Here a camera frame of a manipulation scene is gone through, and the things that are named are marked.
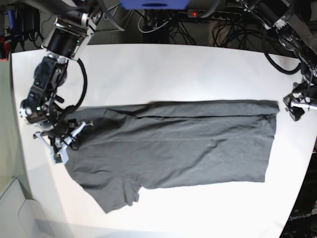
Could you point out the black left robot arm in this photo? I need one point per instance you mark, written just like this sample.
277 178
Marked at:
295 36

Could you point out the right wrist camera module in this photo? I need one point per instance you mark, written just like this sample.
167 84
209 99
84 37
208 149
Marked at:
56 158

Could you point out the red black clamp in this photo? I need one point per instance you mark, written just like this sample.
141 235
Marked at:
4 48

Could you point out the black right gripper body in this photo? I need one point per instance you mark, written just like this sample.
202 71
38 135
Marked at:
63 136

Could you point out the black power strip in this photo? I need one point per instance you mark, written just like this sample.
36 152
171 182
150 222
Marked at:
217 15

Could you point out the blue plastic box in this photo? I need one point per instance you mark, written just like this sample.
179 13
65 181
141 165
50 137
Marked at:
154 4

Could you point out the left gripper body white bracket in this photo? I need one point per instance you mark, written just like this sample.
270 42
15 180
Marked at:
303 96

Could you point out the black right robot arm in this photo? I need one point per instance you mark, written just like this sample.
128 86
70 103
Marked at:
73 28

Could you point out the dark grey t-shirt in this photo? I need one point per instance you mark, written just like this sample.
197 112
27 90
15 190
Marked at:
171 144

